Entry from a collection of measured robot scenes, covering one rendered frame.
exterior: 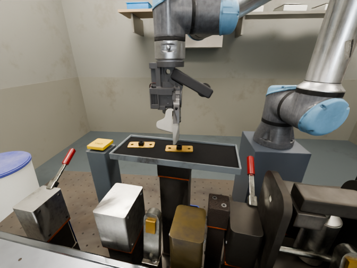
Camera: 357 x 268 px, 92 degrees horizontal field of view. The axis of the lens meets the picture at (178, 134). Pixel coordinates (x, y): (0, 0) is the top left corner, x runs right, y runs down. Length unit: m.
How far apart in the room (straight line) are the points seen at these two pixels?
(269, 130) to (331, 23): 0.35
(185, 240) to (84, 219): 0.71
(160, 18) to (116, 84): 3.13
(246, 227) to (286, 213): 0.11
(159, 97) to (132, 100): 3.04
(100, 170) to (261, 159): 0.59
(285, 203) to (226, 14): 0.40
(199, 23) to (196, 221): 0.44
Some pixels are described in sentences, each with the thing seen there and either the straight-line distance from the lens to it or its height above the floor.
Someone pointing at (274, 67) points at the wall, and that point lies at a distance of 3.47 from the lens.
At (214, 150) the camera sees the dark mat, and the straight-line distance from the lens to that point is 0.54.
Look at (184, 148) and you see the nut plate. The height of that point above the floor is 1.16.
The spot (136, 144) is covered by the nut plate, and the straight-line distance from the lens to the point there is 0.58.
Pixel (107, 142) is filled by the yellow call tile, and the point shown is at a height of 1.16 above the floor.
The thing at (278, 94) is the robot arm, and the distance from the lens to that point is 0.72.
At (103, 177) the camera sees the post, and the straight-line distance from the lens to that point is 0.66.
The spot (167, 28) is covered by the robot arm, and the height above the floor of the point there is 1.48.
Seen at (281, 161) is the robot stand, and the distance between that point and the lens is 0.76.
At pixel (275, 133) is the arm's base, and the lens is 0.75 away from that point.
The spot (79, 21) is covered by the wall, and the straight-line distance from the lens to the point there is 3.79.
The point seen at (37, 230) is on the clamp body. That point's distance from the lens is 0.66.
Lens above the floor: 1.42
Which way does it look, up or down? 24 degrees down
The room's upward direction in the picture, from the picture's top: straight up
